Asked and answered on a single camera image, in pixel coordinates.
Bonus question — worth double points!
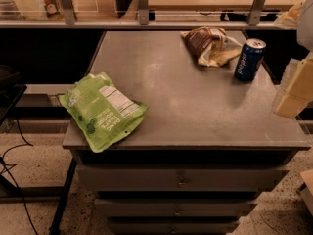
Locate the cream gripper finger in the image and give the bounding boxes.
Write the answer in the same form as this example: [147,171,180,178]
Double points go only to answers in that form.
[273,56,313,118]

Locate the brown chip bag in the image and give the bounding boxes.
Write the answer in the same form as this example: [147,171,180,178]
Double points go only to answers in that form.
[181,26,242,68]

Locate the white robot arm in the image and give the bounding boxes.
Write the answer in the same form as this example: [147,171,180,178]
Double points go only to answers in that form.
[273,0,313,118]

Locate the green rice chip bag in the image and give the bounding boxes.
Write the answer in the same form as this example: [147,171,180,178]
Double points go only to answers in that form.
[59,72,148,153]

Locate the blue Pepsi can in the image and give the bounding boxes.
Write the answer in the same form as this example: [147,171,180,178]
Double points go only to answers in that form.
[234,38,266,81]

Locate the grey drawer cabinet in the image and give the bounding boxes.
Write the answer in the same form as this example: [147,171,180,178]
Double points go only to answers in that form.
[64,31,309,225]

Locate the wooden box at right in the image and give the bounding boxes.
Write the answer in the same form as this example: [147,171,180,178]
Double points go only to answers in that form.
[300,169,313,215]

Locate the top grey drawer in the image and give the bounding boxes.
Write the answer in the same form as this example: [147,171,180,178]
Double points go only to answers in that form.
[77,165,288,192]

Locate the grey drawer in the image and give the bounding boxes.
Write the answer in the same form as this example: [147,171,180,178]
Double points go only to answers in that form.
[95,199,256,218]
[77,165,288,192]
[109,218,239,235]

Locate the middle grey drawer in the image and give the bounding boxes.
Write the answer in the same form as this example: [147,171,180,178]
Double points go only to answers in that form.
[95,199,256,218]

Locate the bottom grey drawer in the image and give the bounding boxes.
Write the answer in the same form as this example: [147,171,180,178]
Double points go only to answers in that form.
[109,218,239,235]

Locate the black side table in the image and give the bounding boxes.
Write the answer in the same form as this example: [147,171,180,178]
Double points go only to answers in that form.
[0,65,27,125]

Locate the grey metal shelf rail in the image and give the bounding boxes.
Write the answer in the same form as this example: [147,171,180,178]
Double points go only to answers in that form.
[0,0,294,29]

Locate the black cable on floor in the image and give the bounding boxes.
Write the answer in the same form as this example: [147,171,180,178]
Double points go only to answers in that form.
[0,115,40,235]

